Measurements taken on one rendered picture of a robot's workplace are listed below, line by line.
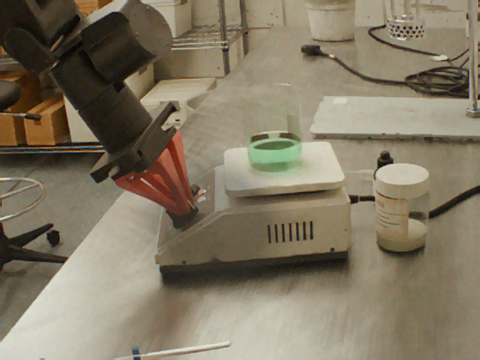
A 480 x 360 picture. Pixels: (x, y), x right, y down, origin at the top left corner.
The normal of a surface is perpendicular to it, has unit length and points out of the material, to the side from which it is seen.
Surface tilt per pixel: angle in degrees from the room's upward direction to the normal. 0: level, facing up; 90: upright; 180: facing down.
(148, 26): 63
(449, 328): 0
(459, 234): 0
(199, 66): 90
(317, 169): 0
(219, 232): 90
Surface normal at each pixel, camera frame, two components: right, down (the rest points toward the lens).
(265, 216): 0.03, 0.38
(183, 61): -0.21, 0.39
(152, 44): 0.76, -0.32
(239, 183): -0.07, -0.92
